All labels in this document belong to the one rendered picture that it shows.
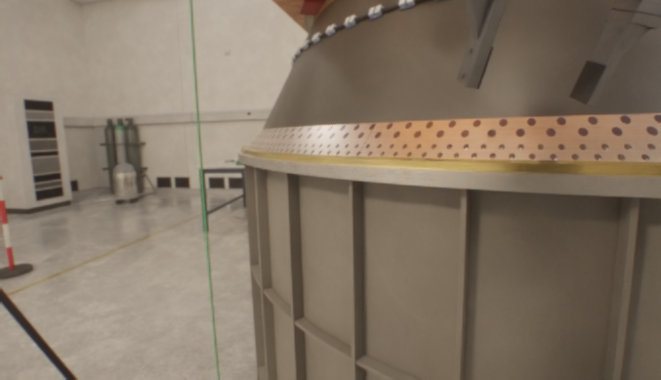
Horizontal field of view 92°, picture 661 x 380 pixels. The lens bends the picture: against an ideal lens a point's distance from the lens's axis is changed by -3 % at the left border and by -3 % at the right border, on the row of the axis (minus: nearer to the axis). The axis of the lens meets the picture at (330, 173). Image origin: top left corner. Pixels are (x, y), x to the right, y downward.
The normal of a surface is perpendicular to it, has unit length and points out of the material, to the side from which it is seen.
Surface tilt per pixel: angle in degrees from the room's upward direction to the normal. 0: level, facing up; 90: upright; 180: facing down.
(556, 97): 62
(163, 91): 90
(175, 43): 90
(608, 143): 43
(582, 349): 90
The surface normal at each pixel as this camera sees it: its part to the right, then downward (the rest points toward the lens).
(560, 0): -0.39, -0.36
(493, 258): -0.52, 0.11
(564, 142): -0.32, -0.64
